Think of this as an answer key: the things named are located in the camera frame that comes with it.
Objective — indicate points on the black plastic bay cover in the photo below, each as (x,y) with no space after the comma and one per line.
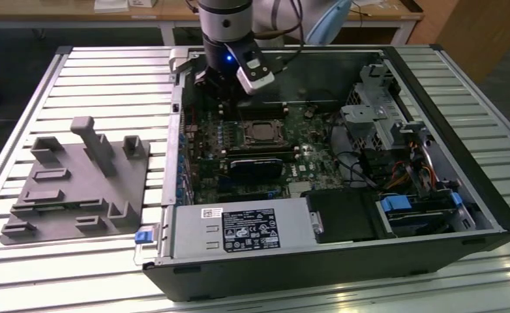
(347,215)

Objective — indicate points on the grey metal drive cage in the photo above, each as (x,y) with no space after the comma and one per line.
(360,114)

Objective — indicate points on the green motherboard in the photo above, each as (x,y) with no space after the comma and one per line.
(316,163)

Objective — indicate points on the grey parts rack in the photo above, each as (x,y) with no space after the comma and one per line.
(77,195)

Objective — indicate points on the black graphics card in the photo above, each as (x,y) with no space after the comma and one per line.
(256,171)

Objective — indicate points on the blue plastic clip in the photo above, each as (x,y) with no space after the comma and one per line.
(456,199)

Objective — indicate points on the white box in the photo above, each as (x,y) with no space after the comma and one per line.
(112,6)
(142,2)

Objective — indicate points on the silver power supply unit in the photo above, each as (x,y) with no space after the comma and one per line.
(194,234)

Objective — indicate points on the CPU socket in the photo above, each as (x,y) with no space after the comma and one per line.
(244,144)

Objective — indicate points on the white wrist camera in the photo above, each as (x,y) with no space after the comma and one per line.
(256,78)

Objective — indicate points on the hard disk in blue carrier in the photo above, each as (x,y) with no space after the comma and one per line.
(397,203)

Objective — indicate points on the black RAM slot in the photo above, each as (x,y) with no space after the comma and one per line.
(268,104)
(260,147)
(268,112)
(268,116)
(260,151)
(268,108)
(260,154)

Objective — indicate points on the small silver heatsink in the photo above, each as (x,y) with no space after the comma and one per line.
(300,189)

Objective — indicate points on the wooden cabinet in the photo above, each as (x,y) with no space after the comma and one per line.
(477,32)

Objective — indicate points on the black PC case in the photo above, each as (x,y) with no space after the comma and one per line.
(325,277)

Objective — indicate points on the blue case latch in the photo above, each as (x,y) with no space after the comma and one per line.
(145,237)

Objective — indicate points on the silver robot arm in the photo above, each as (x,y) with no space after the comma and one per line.
(225,19)

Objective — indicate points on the round coin battery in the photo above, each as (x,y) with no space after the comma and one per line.
(308,113)

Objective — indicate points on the wooden desk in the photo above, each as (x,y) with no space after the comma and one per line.
(42,16)

